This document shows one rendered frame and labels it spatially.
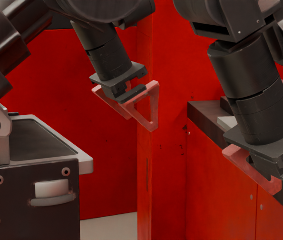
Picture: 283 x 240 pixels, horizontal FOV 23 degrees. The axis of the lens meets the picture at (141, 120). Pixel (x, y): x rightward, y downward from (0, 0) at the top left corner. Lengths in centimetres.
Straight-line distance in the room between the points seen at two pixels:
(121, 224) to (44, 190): 271
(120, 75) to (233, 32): 46
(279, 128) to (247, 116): 3
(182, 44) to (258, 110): 122
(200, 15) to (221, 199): 101
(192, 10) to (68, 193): 23
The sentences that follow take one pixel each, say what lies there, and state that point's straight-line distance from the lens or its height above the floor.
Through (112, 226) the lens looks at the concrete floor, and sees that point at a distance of 341.
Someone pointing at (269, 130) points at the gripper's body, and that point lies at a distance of 69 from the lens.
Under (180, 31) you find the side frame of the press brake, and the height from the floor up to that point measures 107.
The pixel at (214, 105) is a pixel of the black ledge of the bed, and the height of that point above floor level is 88.
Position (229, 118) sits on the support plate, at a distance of 113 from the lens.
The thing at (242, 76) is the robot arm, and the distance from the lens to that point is 67.
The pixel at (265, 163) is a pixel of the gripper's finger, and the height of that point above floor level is 105.
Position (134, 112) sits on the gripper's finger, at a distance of 105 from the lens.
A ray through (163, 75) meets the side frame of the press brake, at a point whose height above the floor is 95.
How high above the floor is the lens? 124
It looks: 13 degrees down
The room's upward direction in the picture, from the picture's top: straight up
